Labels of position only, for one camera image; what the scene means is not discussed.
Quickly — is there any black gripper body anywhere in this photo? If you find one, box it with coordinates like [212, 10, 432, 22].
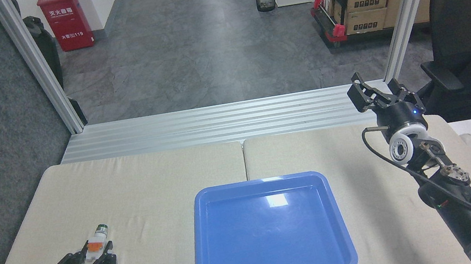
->
[373, 97, 430, 141]

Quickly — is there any white orange switch part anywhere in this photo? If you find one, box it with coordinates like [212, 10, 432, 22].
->
[80, 223, 113, 263]

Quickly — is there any blue plastic tray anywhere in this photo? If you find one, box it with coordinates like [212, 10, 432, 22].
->
[181, 166, 359, 264]

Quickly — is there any small flat cardboard box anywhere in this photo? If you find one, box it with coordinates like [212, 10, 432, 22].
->
[341, 6, 391, 36]

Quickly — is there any plain brown cardboard box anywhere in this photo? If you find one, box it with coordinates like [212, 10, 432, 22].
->
[379, 0, 448, 29]

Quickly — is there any red fire extinguisher box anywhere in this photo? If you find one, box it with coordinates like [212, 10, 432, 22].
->
[36, 0, 97, 55]

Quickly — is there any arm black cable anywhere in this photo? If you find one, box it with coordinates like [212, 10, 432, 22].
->
[361, 111, 471, 251]

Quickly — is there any silver aluminium post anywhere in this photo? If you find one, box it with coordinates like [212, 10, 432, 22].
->
[371, 0, 461, 83]
[0, 0, 88, 144]

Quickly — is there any silver aluminium rail base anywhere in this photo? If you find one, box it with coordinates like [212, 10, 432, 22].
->
[56, 77, 398, 172]

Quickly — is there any black object behind post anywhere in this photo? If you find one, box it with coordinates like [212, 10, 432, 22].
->
[11, 0, 89, 134]

